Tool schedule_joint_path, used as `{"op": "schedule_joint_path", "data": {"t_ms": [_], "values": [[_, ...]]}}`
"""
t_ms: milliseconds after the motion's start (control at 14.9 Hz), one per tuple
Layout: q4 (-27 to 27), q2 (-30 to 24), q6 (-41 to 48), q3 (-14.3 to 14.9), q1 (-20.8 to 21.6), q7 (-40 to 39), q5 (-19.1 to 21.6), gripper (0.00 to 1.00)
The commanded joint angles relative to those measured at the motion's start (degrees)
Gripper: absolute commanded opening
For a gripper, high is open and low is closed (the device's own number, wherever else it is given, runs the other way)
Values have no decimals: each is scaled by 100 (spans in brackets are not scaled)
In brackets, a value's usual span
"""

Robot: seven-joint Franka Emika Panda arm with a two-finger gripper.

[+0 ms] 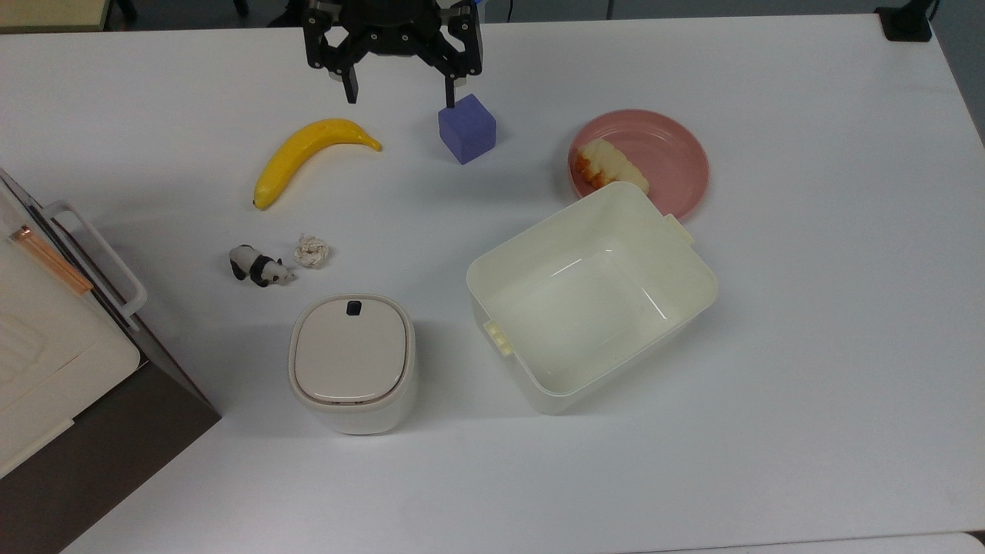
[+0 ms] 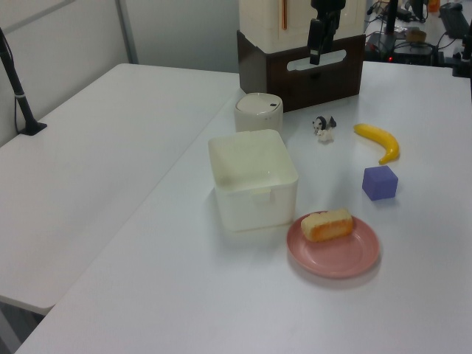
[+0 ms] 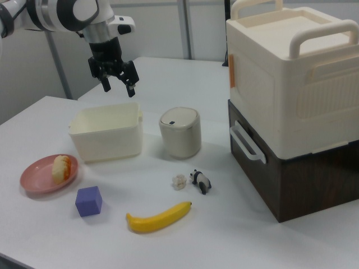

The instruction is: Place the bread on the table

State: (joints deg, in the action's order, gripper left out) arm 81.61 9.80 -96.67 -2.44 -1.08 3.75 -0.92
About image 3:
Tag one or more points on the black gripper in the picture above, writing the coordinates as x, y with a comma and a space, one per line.
106, 53

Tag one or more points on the cream plastic bin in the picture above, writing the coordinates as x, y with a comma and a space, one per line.
106, 145

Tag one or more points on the toy bread with orange crust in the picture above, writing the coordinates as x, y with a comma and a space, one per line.
60, 168

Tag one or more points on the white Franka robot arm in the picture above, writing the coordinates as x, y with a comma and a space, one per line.
56, 14

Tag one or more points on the small cream lidded trash can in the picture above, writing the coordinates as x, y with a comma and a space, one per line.
181, 140

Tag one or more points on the orange tape strip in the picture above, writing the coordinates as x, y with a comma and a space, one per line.
232, 73

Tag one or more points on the crumpled white paper ball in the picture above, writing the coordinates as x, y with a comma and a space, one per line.
179, 182

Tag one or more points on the black stand pole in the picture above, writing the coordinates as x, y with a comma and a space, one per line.
226, 28

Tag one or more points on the purple cube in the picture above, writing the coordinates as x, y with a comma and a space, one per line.
88, 203

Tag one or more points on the pink plate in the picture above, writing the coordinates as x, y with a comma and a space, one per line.
36, 179

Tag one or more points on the panda figurine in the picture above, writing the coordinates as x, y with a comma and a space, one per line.
202, 182

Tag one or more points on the yellow toy banana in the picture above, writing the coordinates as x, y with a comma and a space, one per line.
157, 221

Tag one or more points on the dark brown wooden drawer cabinet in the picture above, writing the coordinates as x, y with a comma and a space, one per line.
308, 185

